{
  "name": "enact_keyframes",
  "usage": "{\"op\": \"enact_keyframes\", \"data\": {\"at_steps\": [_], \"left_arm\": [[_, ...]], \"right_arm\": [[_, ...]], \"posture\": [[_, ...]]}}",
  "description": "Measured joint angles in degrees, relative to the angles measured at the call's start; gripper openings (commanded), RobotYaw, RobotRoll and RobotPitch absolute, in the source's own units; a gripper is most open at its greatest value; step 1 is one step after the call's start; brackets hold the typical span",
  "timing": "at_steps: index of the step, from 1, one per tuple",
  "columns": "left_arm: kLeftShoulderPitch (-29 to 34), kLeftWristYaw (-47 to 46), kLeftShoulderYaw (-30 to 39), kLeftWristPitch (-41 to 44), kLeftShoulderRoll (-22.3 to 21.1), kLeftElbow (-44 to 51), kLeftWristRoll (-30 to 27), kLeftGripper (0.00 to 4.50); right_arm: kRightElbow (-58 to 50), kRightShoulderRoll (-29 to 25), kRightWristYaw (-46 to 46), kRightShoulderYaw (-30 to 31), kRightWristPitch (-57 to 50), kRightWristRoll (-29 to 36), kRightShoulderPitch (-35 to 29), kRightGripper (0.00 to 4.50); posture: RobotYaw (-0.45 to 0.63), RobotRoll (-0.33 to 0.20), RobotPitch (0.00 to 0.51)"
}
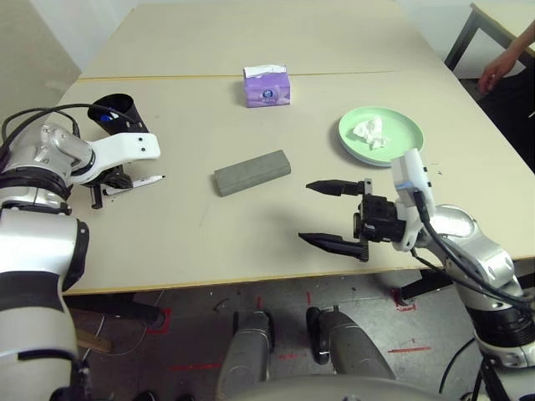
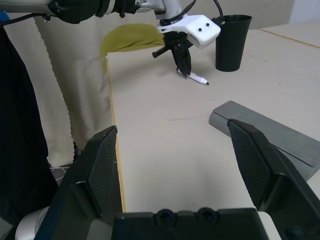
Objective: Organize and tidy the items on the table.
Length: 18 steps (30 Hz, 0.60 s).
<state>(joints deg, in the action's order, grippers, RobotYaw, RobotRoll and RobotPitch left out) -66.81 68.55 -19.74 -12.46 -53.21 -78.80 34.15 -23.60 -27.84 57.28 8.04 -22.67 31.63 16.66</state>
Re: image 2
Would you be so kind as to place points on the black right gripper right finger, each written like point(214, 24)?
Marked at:
point(272, 180)

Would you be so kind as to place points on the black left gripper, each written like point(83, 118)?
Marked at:
point(176, 41)

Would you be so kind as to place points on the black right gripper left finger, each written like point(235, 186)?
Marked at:
point(82, 190)

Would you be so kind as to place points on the white marker black tip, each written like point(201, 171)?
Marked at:
point(198, 79)

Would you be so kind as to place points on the grey glasses case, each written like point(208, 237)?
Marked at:
point(287, 140)

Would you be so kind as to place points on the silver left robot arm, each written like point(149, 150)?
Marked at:
point(170, 7)

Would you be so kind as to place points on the black plastic cup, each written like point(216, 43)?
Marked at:
point(232, 45)

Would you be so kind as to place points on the yellow cloth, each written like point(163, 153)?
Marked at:
point(130, 37)

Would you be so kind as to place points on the white rounded shell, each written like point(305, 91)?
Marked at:
point(30, 222)

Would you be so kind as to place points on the clear plastic film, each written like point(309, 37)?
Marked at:
point(98, 67)

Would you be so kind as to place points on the black fabric drape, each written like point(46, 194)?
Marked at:
point(20, 125)

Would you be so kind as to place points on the beige fabric sheet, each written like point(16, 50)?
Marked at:
point(80, 87)

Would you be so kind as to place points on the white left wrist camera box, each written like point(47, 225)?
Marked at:
point(200, 30)

